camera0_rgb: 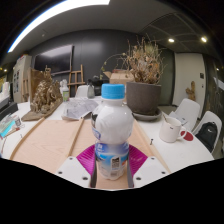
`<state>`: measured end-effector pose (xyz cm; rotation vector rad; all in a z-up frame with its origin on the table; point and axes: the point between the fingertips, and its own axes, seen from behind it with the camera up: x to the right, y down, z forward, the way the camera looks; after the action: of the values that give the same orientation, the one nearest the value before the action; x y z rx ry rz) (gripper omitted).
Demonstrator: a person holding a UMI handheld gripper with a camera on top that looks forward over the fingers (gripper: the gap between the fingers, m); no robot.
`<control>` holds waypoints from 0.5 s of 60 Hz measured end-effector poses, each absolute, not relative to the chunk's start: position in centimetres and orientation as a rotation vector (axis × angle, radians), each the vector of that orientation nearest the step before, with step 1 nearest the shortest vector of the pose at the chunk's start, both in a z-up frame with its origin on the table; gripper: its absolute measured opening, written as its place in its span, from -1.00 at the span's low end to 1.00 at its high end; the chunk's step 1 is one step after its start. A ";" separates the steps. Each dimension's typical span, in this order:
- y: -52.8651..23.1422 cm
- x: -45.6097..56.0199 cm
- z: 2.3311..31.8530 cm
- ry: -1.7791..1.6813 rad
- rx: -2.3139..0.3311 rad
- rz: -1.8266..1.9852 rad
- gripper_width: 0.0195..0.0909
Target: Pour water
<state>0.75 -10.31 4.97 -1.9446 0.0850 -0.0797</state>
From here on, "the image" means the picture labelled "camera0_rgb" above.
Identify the black wall screen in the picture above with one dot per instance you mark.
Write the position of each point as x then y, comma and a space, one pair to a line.
53, 60

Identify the bright ceiling light panel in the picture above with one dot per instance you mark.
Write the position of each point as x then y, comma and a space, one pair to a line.
60, 10

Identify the wooden figure sculpture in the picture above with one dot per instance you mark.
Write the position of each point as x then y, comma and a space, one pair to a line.
191, 91

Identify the light wooden drawing board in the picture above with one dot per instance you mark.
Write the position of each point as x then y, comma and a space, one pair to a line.
43, 143

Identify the stirring stick in mug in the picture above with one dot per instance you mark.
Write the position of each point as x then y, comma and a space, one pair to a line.
165, 117

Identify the wooden easel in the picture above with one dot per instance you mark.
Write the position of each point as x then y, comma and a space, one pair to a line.
81, 76

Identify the white bottle with blue cap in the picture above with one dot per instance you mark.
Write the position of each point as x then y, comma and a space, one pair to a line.
111, 126

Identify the teal packet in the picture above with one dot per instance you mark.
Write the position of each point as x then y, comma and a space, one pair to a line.
8, 126

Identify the black backpack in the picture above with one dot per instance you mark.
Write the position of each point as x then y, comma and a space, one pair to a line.
206, 135

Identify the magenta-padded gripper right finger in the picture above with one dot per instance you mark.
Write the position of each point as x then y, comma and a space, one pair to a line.
138, 160

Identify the white cabinet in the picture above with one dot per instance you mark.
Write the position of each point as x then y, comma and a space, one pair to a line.
21, 78

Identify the dried plant in grey pot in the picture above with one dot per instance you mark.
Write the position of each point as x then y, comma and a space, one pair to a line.
143, 96

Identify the recessed ceiling lights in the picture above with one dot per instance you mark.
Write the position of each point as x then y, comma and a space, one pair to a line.
171, 40

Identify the crumpled clear plastic bag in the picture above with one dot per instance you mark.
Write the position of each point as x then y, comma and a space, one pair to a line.
78, 108

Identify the white mug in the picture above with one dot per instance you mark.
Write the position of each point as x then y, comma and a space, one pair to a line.
170, 131

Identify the grey plant saucer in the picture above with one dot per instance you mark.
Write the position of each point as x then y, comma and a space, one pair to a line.
146, 117

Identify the white bottle with green label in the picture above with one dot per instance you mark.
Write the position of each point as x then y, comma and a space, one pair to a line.
65, 91

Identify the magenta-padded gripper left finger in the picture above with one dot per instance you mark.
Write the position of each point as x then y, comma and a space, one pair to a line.
85, 160

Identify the dark double door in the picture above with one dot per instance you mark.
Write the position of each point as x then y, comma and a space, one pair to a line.
168, 76

